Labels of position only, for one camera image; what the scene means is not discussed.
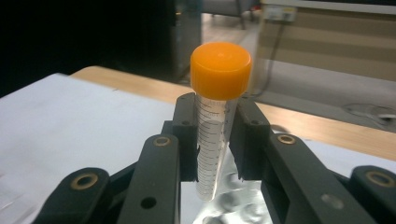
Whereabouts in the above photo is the light wooden desk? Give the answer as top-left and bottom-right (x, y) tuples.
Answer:
(250, 0), (396, 105)

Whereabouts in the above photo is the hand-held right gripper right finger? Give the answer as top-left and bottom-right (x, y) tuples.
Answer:
(228, 97), (379, 224)

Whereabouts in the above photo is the black computer tower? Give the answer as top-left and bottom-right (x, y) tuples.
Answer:
(169, 0), (204, 84)

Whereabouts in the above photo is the white board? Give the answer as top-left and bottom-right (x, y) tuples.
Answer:
(0, 72), (396, 224)

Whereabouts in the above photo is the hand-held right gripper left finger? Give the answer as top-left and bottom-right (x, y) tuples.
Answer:
(116, 91), (201, 224)

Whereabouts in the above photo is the black hanging cable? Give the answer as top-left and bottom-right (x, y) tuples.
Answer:
(248, 21), (287, 99)

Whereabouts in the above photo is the metal tube rack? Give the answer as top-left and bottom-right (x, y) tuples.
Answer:
(179, 147), (276, 224)

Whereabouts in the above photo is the orange-capped clear tube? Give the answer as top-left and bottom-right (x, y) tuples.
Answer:
(190, 41), (253, 203)

